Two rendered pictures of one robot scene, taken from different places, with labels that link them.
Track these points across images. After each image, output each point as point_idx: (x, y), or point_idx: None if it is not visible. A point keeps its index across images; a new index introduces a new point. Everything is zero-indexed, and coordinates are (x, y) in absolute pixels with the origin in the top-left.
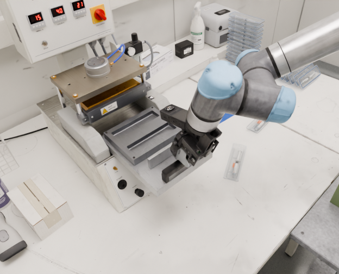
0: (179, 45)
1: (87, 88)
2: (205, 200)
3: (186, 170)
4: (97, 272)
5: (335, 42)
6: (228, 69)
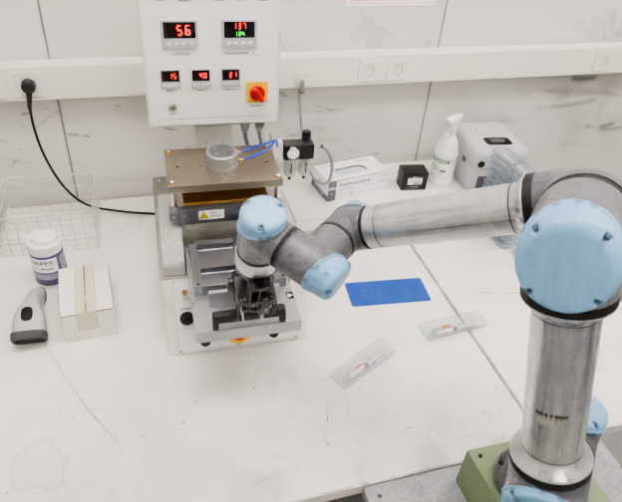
0: (405, 168)
1: (191, 179)
2: (284, 391)
3: (250, 329)
4: (99, 405)
5: (430, 228)
6: (271, 209)
